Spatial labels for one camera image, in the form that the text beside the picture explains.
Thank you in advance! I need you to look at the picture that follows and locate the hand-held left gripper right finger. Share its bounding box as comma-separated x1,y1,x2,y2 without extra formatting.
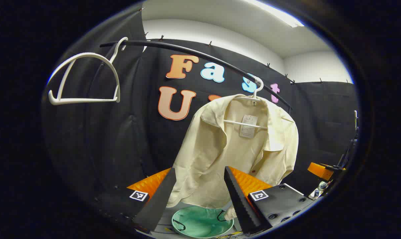
224,166,315,235

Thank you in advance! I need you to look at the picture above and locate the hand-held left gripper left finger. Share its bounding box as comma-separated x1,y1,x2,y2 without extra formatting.
96,168,177,234

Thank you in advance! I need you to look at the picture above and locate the green laundry hamper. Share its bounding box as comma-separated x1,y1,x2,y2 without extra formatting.
171,206,235,239

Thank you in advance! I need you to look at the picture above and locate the cream shirt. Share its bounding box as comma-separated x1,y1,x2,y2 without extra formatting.
167,94,299,221

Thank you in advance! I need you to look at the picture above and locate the white plastic hanger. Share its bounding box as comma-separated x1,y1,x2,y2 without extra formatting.
48,37,128,106
223,77,269,130

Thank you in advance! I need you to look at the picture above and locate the black clothes rack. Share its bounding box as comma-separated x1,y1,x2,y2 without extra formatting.
84,40,293,196

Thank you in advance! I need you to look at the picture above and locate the black backdrop cloth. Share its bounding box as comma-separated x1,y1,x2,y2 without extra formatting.
43,10,358,213

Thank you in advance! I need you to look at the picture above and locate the ceiling light panel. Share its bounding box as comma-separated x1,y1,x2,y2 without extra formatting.
244,0,304,28

